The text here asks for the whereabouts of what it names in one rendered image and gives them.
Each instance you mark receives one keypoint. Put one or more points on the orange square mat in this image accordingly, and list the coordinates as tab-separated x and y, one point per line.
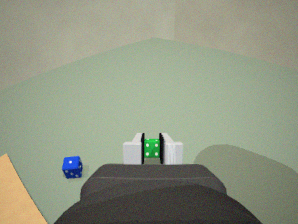
16	205

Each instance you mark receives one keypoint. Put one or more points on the green die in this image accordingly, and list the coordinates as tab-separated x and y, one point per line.
151	148

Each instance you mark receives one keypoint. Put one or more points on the blue die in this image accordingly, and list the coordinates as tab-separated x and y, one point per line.
72	167

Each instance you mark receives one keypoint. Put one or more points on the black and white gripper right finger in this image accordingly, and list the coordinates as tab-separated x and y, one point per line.
170	152

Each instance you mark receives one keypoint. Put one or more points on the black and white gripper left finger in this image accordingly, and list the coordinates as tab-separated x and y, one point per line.
133	152

